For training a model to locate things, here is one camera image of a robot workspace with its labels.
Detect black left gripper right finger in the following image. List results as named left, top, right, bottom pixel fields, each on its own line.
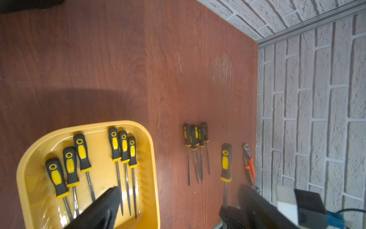
left=238, top=184, right=298, bottom=229

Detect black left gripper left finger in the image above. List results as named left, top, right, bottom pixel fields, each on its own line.
left=65, top=187, right=120, bottom=229

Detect yellow plastic tray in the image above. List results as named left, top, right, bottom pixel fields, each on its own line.
left=17, top=120, right=161, bottom=229

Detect black yellow file five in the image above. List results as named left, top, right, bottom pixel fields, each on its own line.
left=220, top=143, right=233, bottom=229

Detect black yellow file tool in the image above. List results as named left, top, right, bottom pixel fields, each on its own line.
left=191, top=124, right=200, bottom=184

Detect black yellow file ten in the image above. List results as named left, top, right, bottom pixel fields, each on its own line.
left=202, top=122, right=211, bottom=175

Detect black yellow file two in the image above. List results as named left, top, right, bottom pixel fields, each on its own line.
left=63, top=147, right=80, bottom=216

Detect black yellow file one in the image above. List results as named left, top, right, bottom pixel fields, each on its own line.
left=45, top=157, right=73, bottom=222

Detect black yellow file three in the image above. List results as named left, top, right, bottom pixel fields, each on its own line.
left=73, top=133, right=96, bottom=202

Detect black yellow file seven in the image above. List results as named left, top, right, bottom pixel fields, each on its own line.
left=108, top=127, right=124, bottom=216

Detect black yellow file four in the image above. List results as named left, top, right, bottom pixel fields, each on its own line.
left=128, top=136, right=137, bottom=218

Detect black yellow file nine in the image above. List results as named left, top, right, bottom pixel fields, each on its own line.
left=118, top=130, right=132, bottom=215

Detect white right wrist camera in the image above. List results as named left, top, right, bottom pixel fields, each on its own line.
left=276, top=186, right=347, bottom=229

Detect orange handled pliers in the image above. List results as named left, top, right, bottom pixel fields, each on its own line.
left=243, top=143, right=255, bottom=186

